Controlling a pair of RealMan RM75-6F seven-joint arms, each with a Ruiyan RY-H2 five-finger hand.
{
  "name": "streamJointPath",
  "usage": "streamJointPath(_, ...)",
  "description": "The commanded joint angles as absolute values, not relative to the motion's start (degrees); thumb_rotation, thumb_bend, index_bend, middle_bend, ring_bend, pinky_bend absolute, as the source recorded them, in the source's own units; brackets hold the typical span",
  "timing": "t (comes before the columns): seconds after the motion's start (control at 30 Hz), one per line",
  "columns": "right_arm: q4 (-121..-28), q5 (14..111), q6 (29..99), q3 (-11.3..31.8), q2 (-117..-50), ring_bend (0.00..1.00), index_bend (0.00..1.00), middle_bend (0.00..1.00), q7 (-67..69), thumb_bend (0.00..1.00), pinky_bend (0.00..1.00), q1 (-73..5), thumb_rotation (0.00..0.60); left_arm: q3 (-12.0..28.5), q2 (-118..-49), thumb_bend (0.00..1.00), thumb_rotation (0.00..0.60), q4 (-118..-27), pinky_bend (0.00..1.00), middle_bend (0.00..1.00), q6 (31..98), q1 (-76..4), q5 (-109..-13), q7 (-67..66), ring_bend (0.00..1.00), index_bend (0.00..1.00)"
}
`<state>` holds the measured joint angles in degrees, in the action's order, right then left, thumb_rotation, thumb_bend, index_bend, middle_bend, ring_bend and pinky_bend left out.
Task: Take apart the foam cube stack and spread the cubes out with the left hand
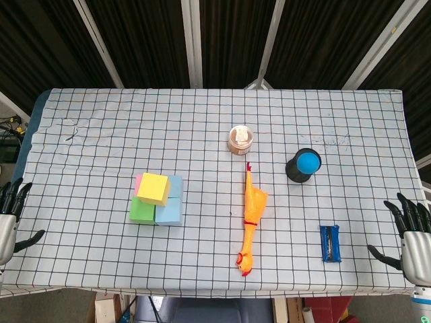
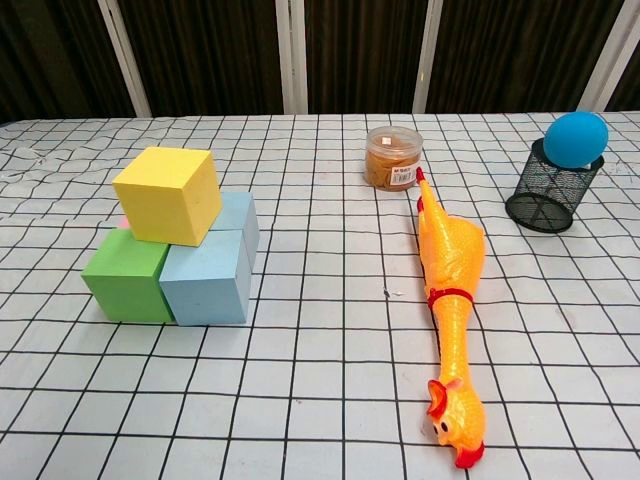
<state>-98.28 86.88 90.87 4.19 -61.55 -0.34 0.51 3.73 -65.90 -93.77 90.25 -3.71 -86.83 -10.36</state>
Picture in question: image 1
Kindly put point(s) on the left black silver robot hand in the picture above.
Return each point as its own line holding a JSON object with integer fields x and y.
{"x": 7, "y": 235}

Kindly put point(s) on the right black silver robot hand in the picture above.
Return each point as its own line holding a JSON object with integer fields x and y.
{"x": 417, "y": 255}

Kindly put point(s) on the green foam cube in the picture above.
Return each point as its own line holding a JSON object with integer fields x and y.
{"x": 142, "y": 211}

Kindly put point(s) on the yellow foam cube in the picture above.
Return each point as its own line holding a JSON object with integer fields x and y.
{"x": 152, "y": 186}

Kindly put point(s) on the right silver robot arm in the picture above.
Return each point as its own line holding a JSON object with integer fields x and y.
{"x": 422, "y": 304}

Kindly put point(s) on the blue snack packet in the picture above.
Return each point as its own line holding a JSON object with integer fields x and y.
{"x": 330, "y": 244}

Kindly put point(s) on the red box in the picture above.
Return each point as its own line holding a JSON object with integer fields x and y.
{"x": 328, "y": 307}

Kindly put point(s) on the brown cardboard box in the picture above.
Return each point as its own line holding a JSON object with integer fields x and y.
{"x": 107, "y": 309}

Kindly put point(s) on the pink foam cube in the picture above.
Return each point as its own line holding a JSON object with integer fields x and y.
{"x": 138, "y": 185}

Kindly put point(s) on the blue ball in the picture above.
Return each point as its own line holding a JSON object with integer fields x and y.
{"x": 308, "y": 162}

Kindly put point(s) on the black mesh pen holder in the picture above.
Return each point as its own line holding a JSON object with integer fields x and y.
{"x": 296, "y": 175}

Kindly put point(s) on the light blue front cube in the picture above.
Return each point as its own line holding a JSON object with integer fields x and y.
{"x": 170, "y": 212}

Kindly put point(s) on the light blue cube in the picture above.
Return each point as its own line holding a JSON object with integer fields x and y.
{"x": 170, "y": 212}
{"x": 175, "y": 185}

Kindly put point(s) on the orange rubber chicken toy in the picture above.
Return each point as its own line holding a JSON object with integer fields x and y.
{"x": 255, "y": 202}

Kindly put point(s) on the white checkered tablecloth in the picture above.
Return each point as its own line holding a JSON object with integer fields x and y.
{"x": 202, "y": 255}

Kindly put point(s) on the clear jar of rubber bands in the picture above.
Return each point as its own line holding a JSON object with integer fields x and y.
{"x": 240, "y": 139}

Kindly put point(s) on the white metal frame bar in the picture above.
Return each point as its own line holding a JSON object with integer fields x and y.
{"x": 267, "y": 43}
{"x": 382, "y": 43}
{"x": 192, "y": 43}
{"x": 13, "y": 105}
{"x": 97, "y": 43}

